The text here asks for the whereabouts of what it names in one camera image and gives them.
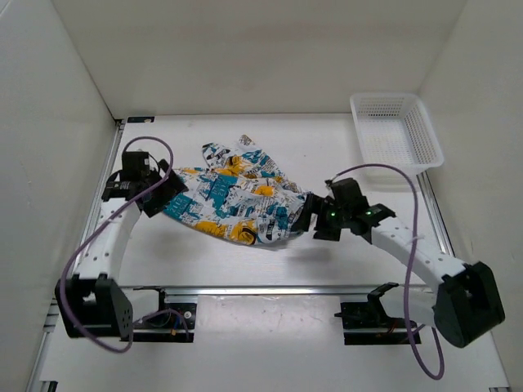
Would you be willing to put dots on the black corner label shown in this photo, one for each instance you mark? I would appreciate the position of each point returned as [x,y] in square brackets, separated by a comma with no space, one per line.
[141,119]

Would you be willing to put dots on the patterned white shorts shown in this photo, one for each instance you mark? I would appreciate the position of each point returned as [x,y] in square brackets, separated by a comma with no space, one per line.
[241,196]

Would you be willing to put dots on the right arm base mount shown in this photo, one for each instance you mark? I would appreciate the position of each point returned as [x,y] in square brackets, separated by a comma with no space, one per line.
[366,323]

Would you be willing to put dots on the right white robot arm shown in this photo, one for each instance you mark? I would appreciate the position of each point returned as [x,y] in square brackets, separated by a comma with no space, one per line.
[463,302]

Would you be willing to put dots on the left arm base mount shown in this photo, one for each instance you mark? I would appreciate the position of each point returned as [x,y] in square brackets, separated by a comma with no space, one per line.
[162,317]

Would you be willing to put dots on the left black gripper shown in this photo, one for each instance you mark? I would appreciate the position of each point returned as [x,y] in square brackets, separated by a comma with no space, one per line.
[172,187]

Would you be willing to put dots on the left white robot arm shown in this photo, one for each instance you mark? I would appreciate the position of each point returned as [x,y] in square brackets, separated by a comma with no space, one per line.
[90,300]

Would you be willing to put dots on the white plastic basket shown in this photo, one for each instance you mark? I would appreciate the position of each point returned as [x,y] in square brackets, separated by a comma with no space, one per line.
[395,128]

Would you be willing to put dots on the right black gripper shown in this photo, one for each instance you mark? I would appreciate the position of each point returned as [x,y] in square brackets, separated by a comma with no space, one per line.
[312,204]

